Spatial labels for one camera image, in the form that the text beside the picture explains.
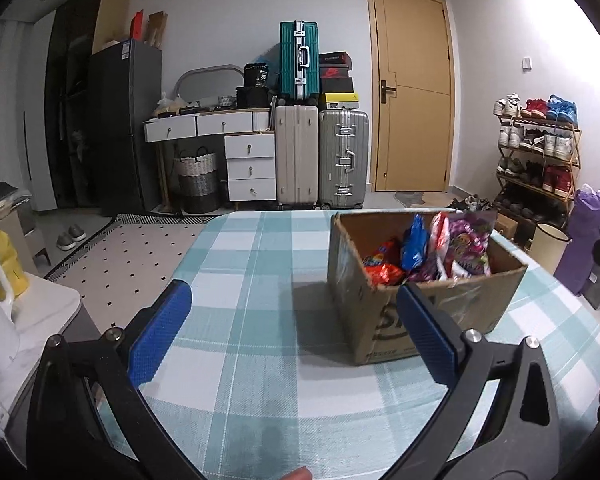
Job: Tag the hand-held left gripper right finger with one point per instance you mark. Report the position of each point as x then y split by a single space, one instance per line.
427 330

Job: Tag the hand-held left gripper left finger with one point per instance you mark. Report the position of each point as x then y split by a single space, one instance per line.
160 330

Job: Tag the purple white snack packet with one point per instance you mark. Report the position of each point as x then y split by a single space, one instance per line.
422 272

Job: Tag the red foil snack packet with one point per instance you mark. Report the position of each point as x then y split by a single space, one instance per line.
387 275

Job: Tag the blue cookie packet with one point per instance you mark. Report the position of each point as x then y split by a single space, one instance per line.
414 245

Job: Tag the red cookie packet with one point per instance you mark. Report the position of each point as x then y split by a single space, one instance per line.
380 255

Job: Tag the red white snack packet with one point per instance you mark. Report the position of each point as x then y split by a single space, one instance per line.
437 240

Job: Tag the purple candy packet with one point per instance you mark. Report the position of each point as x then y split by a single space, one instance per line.
467 240

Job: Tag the person's left hand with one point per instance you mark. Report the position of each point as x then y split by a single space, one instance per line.
295 475

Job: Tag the purple bag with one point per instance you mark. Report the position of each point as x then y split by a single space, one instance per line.
582 230

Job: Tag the beige waste bin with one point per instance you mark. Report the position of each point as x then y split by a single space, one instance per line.
547 250

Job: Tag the rows of racked shoes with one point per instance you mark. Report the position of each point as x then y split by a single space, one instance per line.
555 177

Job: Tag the dotted cream rug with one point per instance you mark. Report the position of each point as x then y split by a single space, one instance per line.
130 255

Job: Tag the small cardboard box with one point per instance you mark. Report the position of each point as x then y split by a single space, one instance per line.
507 225

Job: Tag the grey slipper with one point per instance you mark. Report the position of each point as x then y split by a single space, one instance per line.
66 242
78 232

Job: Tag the grey door mat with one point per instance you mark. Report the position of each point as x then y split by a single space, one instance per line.
410 198

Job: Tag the pile of loose sneakers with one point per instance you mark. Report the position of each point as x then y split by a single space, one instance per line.
472 204

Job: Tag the wooden shoe rack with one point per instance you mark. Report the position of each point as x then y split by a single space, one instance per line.
535 120

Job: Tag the woven laundry basket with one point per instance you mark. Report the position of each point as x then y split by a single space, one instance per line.
197 180

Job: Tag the white plastic jug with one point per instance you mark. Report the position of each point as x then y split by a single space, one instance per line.
5 335

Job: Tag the yellow bag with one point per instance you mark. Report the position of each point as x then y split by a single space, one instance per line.
10 260

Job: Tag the grey small cabinet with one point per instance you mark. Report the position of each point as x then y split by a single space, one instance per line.
25 220

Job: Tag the white drawer cabinet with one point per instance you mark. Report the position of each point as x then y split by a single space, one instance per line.
250 167

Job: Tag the silver suitcase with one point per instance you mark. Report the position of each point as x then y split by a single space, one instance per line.
344 160

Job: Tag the black refrigerator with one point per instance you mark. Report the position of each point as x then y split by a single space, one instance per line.
120 135

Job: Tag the white dressing desk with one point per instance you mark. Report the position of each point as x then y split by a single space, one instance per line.
220 122

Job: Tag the beige suitcase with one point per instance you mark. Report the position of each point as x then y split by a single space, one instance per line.
296 155

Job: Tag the wooden door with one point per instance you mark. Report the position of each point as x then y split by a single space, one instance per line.
415 110

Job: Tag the cream plastic bag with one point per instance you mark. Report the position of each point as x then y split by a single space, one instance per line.
166 105

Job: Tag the dark wardrobe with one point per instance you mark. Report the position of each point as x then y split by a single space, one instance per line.
67 110

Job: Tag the black storage box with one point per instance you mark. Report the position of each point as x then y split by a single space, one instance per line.
255 97

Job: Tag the white tall cabinet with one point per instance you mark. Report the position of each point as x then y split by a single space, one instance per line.
35 110

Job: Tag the dark shoe box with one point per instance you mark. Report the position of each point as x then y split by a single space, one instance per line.
336 85

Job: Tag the grey arched mirror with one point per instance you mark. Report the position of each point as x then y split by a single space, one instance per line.
200 71

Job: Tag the black bag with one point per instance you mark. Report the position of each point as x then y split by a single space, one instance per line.
256 75

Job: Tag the red logo shoe box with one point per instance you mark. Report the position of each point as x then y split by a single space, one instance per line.
336 72

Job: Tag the teal suitcase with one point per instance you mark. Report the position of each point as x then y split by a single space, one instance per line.
300 60

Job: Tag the brown paper bag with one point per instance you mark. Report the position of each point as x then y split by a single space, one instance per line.
157 30

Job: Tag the red bag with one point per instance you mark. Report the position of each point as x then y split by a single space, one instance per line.
136 25

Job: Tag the tall cardboard box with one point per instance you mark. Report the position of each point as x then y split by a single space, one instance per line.
112 15

